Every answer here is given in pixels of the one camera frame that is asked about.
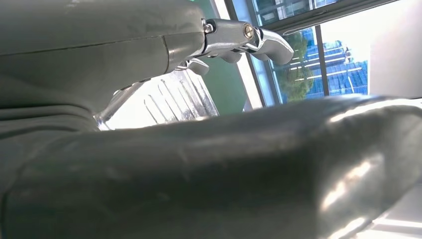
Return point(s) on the electronic scale with steel tray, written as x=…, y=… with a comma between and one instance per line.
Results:
x=155, y=109

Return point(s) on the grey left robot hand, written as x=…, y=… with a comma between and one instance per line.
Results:
x=197, y=171

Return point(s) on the dark framed window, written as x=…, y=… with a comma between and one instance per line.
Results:
x=321, y=56

